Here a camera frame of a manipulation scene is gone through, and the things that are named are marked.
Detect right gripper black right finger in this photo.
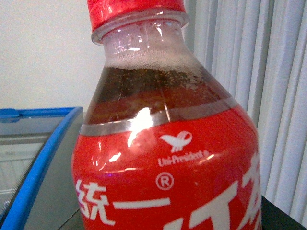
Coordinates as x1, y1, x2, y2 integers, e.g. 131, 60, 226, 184
261, 196, 306, 230

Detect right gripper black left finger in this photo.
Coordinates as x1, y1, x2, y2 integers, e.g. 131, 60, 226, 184
58, 209, 84, 230

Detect red iced tea bottle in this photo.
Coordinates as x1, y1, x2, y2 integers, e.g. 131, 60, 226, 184
71, 0, 261, 230

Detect white chest freezer with penguins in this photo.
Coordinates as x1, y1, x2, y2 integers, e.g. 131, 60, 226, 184
0, 107, 83, 230

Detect white vertical blinds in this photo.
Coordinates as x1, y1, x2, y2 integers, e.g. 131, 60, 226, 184
185, 0, 307, 226

